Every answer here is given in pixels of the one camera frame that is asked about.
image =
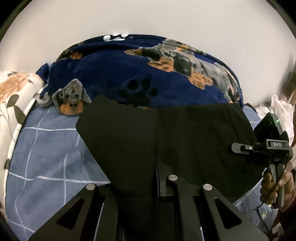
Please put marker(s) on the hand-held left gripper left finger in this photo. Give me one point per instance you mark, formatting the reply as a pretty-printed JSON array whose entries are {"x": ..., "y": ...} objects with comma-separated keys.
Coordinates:
[{"x": 108, "y": 208}]

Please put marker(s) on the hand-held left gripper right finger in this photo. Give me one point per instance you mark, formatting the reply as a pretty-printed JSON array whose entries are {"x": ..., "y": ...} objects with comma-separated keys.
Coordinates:
[{"x": 161, "y": 183}]

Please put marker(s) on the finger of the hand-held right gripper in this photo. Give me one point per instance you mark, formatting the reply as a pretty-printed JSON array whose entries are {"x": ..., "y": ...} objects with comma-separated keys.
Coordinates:
[{"x": 242, "y": 147}]

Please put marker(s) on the black pants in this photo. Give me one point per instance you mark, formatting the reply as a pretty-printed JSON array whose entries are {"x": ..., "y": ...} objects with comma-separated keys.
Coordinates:
[{"x": 143, "y": 143}]

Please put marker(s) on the person's right hand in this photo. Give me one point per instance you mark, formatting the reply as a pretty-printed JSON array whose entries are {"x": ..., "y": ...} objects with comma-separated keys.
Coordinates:
[{"x": 268, "y": 192}]

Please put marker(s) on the white crumpled clothes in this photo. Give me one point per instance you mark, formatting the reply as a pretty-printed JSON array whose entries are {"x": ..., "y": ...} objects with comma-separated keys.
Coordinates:
[{"x": 279, "y": 111}]

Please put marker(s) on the wooden furniture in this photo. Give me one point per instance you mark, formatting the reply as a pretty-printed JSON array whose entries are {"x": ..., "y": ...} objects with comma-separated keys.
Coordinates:
[{"x": 290, "y": 90}]

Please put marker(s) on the blue grid bed sheet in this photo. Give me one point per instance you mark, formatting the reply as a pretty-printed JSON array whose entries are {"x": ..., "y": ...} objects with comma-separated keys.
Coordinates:
[{"x": 46, "y": 162}]

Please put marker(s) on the navy dog print blanket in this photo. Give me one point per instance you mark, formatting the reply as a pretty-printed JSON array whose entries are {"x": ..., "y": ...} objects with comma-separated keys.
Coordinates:
[{"x": 150, "y": 76}]

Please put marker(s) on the white floral pillow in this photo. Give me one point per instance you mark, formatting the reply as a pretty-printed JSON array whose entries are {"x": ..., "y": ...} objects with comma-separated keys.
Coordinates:
[{"x": 16, "y": 102}]

